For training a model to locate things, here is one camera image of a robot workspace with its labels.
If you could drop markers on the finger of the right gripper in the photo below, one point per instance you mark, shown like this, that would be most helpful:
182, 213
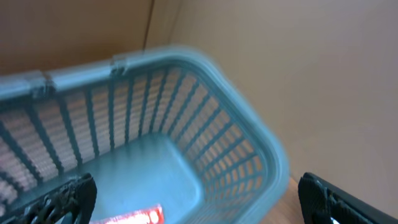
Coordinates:
322, 202

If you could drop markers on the grey plastic shopping basket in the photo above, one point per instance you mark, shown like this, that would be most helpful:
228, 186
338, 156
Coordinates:
156, 127

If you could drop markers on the red snack stick packet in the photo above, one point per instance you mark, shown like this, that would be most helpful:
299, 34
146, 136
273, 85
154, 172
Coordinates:
153, 215

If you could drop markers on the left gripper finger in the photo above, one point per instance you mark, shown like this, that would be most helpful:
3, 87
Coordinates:
72, 202

